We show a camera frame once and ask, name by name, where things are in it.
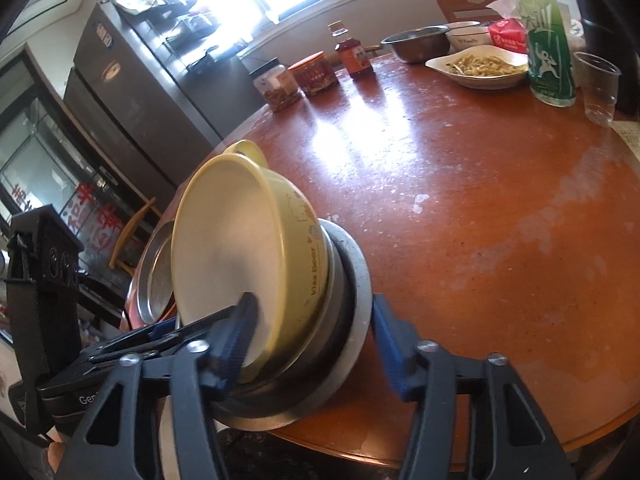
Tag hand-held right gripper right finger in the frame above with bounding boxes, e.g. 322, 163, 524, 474
371, 292, 586, 480

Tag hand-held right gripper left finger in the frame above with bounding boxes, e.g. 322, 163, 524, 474
57, 292, 261, 480

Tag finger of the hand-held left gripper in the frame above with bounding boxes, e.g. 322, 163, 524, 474
75, 305, 238, 367

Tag round metal pan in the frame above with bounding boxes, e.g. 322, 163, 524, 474
136, 220, 178, 328

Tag large steel bowl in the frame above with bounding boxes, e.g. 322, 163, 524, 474
215, 217, 373, 431

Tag yellow bowl with handle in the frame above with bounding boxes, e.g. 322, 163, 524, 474
171, 140, 332, 381

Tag wooden round-back chair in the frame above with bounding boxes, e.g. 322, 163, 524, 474
107, 197, 161, 276

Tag glass door display cabinet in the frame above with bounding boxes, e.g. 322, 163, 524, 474
0, 45, 166, 286

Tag grey refrigerator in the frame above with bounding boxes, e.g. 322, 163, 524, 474
62, 0, 261, 211

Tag clear jar with black lid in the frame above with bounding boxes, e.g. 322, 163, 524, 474
249, 57, 302, 112

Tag red-labelled jar with orange lid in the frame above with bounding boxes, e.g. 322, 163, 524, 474
287, 51, 340, 97

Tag brown sauce bottle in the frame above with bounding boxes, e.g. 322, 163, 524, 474
327, 21, 375, 80

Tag white dish with food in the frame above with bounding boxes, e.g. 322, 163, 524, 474
425, 44, 531, 91

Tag steel basin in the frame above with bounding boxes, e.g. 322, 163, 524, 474
381, 25, 451, 64

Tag printed paper sheet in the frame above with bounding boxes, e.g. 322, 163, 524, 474
611, 120, 640, 163

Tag white ceramic bowl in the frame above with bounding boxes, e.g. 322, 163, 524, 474
444, 21, 490, 52

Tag green drink bottle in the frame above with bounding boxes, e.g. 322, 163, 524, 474
500, 0, 577, 108

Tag clear plastic cup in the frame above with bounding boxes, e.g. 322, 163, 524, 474
572, 51, 621, 127

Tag red tissue pack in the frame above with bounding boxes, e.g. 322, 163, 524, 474
482, 0, 531, 56

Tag wooden chair back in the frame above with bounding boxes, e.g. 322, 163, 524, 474
436, 0, 516, 25

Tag black thermos flask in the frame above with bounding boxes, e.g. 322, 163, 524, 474
575, 0, 640, 116

